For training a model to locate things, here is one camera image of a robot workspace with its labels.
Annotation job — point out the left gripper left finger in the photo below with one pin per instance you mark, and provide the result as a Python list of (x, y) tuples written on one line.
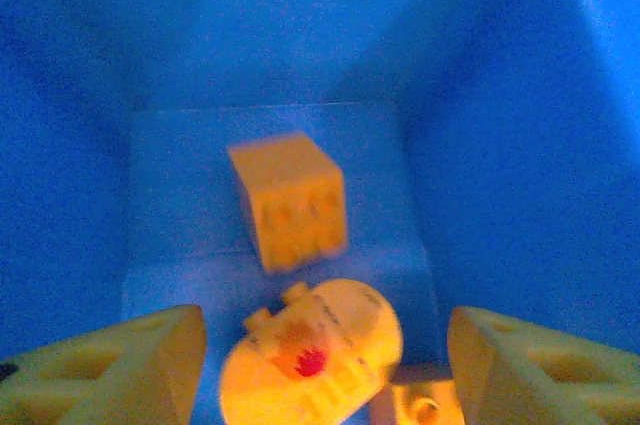
[(165, 370)]

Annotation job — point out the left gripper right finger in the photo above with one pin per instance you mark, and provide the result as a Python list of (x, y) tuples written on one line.
[(490, 370)]

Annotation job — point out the yellow lego brick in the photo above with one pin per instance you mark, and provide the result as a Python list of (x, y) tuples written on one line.
[(425, 402), (290, 205)]

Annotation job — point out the round yellow lego piece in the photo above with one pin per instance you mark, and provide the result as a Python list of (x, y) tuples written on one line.
[(310, 360)]

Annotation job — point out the blue three-compartment bin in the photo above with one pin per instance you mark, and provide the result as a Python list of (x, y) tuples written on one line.
[(300, 45)]

